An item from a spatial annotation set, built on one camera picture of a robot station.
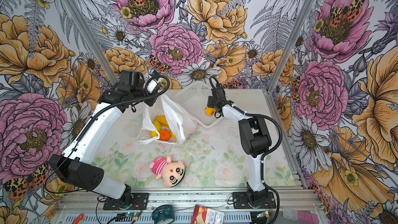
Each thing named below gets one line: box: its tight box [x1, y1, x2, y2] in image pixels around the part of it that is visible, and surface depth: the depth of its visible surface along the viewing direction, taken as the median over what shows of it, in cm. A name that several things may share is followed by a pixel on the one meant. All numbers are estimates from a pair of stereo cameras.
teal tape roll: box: [151, 204, 175, 224], surface depth 65 cm
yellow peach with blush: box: [204, 107, 217, 117], surface depth 105 cm
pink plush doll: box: [149, 155, 186, 188], surface depth 79 cm
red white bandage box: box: [190, 204, 225, 224], surface depth 69 cm
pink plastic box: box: [296, 210, 320, 224], surface depth 70 cm
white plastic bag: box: [136, 94, 198, 145], surface depth 75 cm
